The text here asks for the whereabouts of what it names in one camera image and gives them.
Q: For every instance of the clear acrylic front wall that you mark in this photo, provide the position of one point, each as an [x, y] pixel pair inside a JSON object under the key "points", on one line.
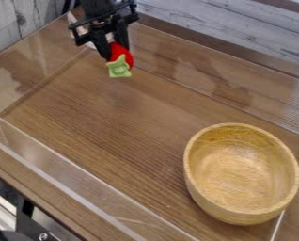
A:
{"points": [[98, 212]]}

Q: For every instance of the black table leg bracket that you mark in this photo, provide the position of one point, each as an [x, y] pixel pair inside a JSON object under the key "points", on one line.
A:
{"points": [[27, 226]]}

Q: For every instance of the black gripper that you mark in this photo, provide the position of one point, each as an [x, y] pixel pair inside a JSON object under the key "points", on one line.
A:
{"points": [[106, 17]]}

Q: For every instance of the clear acrylic corner bracket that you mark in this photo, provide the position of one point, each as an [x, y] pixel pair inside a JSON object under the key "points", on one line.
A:
{"points": [[81, 30]]}

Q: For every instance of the red felt strawberry toy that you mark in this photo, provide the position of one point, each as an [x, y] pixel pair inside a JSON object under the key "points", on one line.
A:
{"points": [[121, 62]]}

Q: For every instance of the wooden bowl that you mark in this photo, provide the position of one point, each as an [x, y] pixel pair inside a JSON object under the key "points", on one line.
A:
{"points": [[241, 173]]}

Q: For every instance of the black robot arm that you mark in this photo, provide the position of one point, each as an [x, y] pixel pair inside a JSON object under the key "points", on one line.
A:
{"points": [[106, 17]]}

